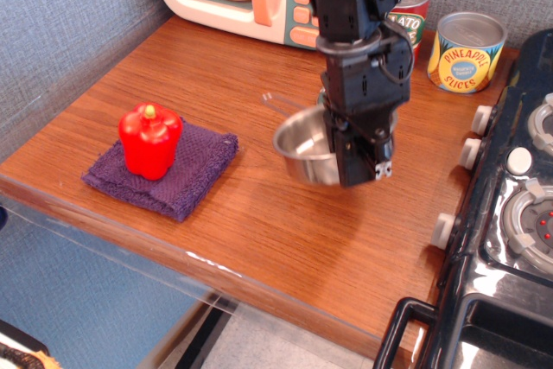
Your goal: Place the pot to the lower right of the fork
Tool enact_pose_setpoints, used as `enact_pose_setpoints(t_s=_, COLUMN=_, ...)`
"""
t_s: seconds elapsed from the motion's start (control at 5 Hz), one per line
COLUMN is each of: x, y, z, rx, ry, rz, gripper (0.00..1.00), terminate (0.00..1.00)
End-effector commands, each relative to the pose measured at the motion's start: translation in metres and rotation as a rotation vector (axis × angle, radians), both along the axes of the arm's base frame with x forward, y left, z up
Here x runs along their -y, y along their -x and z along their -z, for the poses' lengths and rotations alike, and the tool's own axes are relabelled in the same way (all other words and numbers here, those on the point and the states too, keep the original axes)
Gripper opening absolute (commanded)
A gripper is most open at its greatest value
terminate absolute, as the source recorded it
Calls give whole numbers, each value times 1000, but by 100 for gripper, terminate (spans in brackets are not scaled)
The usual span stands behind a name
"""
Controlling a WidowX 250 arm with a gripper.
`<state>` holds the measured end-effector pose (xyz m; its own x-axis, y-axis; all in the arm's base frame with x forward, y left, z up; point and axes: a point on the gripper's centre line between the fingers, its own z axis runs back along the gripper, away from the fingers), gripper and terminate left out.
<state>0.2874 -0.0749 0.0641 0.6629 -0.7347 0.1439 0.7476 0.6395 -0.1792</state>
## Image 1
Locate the pineapple slices can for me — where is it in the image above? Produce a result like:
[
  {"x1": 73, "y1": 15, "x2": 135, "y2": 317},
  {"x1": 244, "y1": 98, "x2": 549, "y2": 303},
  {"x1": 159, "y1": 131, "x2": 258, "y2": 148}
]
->
[{"x1": 427, "y1": 11, "x2": 507, "y2": 94}]

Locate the tomato sauce can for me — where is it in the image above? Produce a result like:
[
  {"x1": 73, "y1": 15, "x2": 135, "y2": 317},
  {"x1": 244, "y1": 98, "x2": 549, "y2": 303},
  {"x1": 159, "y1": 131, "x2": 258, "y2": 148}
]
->
[{"x1": 387, "y1": 0, "x2": 430, "y2": 60}]

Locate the small steel pot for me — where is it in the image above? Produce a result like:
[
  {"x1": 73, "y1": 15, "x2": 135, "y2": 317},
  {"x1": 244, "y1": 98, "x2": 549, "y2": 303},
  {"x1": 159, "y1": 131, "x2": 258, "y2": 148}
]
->
[{"x1": 260, "y1": 92, "x2": 399, "y2": 187}]

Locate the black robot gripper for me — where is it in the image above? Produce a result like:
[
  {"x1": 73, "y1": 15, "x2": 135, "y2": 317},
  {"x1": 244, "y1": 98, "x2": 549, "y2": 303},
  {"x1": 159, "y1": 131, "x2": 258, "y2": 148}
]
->
[{"x1": 316, "y1": 27, "x2": 414, "y2": 188}]

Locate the black toy stove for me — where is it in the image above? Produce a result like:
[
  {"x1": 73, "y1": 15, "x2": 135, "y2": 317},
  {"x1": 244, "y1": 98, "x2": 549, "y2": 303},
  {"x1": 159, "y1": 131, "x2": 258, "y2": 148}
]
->
[{"x1": 374, "y1": 29, "x2": 552, "y2": 368}]

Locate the red toy bell pepper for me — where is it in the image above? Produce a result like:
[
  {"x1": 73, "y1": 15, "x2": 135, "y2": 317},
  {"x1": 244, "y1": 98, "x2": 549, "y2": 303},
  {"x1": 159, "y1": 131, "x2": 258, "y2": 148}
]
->
[{"x1": 118, "y1": 102, "x2": 183, "y2": 181}]

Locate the purple folded cloth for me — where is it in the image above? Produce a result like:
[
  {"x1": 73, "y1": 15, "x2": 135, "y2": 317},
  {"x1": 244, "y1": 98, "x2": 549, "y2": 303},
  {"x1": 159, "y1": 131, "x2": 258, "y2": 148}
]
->
[{"x1": 82, "y1": 122, "x2": 238, "y2": 222}]

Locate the blue handled toy fork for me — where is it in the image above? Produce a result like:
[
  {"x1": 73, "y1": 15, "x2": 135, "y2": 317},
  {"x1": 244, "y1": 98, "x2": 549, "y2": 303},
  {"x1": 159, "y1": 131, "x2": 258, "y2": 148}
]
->
[{"x1": 316, "y1": 86, "x2": 327, "y2": 105}]

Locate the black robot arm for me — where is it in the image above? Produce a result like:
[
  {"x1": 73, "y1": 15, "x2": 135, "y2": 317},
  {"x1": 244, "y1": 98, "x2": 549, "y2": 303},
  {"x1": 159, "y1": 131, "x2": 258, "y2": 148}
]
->
[{"x1": 309, "y1": 0, "x2": 414, "y2": 188}]

